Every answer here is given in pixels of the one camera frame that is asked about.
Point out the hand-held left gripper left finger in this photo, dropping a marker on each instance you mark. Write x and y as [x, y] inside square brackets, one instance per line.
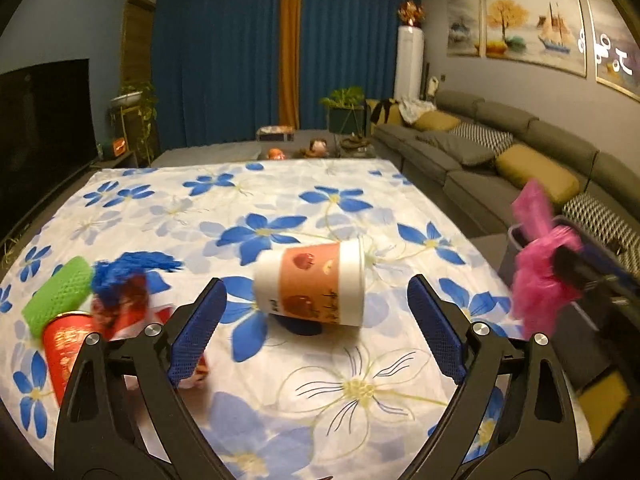
[192, 340]

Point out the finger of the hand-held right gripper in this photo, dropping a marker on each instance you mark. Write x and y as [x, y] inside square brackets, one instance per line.
[572, 272]
[595, 250]

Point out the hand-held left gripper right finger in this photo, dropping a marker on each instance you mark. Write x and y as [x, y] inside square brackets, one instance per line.
[437, 332]

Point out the small pink plastic bag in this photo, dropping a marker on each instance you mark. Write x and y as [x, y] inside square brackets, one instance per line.
[537, 270]

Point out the grey plastic bin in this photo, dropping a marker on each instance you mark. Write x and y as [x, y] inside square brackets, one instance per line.
[592, 345]

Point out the red and white wrapper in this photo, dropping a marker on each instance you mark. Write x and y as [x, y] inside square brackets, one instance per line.
[130, 305]

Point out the blue foam net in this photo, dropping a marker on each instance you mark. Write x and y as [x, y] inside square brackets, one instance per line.
[120, 275]

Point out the orange and white paper cup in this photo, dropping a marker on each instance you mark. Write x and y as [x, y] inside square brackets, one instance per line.
[305, 280]

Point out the red paper cup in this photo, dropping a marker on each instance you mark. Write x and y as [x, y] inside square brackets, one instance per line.
[62, 355]

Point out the green foam net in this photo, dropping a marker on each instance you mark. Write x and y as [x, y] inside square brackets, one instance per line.
[57, 295]

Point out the black and white patterned cushion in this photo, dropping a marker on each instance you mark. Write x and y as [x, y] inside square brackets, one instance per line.
[482, 136]
[600, 215]

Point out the long yellow cushion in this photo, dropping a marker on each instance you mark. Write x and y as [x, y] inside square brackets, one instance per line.
[537, 172]

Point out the large yellow sofa cushion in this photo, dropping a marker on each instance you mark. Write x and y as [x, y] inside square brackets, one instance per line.
[605, 407]

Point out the grey sectional sofa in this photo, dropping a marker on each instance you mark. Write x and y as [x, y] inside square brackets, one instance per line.
[540, 130]

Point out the blue floral white tablecloth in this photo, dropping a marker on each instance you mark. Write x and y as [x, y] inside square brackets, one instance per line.
[280, 200]

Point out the dark grey cushion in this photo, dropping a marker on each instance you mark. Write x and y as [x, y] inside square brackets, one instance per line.
[457, 147]

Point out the dark television stand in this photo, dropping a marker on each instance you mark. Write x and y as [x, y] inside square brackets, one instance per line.
[65, 192]

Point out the small yellow cushion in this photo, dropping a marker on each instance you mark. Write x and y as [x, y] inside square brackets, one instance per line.
[436, 121]

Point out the small orange ornament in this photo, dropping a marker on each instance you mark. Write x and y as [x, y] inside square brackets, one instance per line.
[276, 154]

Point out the small orange glowing lamp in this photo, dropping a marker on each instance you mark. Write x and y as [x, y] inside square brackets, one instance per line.
[120, 147]

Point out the glossy framed painting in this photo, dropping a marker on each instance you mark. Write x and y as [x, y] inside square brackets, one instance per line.
[612, 45]

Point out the dark tea set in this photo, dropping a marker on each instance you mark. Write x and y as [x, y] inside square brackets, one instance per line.
[355, 141]

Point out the small pink figurine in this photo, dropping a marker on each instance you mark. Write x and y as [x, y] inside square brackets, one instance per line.
[317, 148]

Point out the flat printed box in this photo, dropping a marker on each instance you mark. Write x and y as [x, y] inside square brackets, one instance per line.
[275, 134]

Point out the white clothing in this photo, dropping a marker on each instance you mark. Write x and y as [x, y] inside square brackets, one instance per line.
[416, 110]

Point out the black clothing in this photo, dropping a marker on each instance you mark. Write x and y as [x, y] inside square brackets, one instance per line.
[385, 110]

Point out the tree and sailboat painting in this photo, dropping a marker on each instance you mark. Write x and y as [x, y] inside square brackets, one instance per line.
[532, 30]

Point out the white jug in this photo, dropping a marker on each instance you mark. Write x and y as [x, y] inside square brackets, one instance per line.
[435, 86]

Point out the green plant in dark pot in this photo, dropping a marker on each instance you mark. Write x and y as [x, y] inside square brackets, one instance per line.
[345, 110]

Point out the trailing plant on stand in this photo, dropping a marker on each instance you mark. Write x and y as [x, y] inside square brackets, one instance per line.
[135, 102]

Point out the black television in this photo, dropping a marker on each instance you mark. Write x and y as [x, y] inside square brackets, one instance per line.
[45, 140]

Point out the narrow landscape painting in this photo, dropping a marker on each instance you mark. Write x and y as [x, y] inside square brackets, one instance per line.
[464, 27]

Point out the white standing air conditioner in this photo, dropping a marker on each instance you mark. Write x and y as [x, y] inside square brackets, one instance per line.
[408, 65]

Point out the blue curtain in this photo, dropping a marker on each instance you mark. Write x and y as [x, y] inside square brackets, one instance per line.
[215, 60]
[355, 40]

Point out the red and gold flower ornament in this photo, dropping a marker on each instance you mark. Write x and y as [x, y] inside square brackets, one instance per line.
[411, 14]

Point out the orange curtain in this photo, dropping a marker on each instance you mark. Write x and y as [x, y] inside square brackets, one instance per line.
[290, 50]

